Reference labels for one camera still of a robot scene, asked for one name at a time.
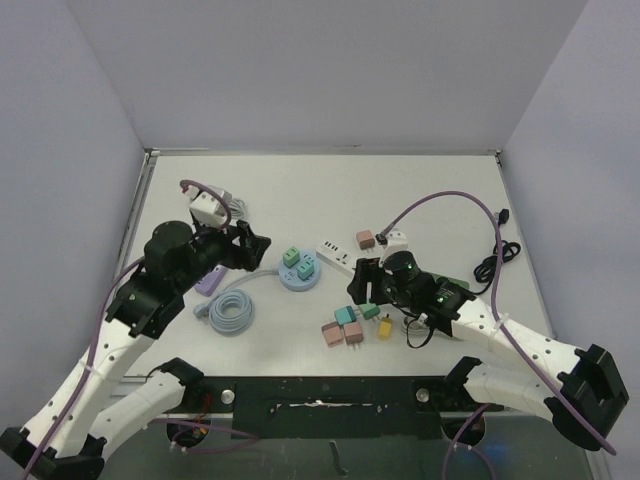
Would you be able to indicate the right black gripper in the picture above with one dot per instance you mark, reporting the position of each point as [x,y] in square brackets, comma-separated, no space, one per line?
[369,280]

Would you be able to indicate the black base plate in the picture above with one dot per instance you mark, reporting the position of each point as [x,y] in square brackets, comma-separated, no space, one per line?
[330,407]

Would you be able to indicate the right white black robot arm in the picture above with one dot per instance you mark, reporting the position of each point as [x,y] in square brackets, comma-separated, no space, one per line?
[580,391]

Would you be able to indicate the teal plug adapter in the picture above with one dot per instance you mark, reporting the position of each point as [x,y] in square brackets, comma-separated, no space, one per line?
[305,269]
[345,315]

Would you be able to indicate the pink plug adapter left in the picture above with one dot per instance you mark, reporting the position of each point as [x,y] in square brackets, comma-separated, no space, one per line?
[332,334]

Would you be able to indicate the brown pink plug adapter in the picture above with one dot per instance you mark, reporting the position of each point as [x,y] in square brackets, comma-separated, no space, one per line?
[365,240]

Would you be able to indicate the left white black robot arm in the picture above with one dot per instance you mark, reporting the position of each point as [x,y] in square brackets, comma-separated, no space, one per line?
[74,434]

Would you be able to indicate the green power strip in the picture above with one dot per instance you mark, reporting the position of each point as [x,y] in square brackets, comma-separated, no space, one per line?
[461,283]

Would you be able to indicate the round blue power strip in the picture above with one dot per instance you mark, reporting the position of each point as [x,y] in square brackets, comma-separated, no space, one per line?
[288,276]

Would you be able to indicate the yellow plug adapter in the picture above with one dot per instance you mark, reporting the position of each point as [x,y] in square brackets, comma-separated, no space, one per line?
[385,328]

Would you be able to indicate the white power strip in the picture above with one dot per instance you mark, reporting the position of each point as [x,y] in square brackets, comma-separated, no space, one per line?
[336,257]

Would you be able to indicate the pink plug adapter right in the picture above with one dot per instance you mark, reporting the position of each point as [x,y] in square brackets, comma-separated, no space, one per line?
[353,334]

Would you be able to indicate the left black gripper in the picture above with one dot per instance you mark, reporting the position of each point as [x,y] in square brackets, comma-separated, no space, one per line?
[248,254]

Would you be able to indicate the green plug adapter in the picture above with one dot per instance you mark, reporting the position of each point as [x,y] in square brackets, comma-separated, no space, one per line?
[369,310]
[291,257]

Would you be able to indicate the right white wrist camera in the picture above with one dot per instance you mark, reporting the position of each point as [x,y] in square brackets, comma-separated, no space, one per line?
[391,241]

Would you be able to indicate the purple power strip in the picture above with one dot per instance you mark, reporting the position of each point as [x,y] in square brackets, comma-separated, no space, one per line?
[210,282]

